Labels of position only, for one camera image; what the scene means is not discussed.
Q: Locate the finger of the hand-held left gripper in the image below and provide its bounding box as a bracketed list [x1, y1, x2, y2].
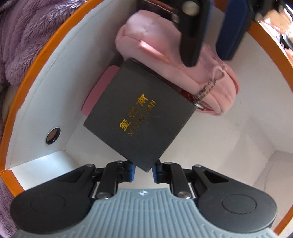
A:
[173, 0, 211, 68]
[215, 0, 282, 61]

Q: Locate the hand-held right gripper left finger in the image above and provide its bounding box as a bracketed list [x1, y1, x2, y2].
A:
[58, 160, 136, 199]

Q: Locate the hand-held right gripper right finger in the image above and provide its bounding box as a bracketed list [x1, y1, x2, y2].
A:
[152, 160, 229, 199]

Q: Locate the pink fabric pouch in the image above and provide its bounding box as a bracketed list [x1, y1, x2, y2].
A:
[114, 10, 241, 116]

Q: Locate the dark square gift box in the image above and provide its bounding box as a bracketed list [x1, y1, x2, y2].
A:
[83, 59, 198, 172]

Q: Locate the pink card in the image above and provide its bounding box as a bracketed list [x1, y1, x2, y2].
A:
[82, 65, 120, 117]

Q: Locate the orange cardboard box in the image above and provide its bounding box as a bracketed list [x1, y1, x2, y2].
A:
[0, 0, 293, 238]

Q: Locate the purple fluffy blanket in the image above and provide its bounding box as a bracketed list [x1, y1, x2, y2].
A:
[0, 0, 81, 238]

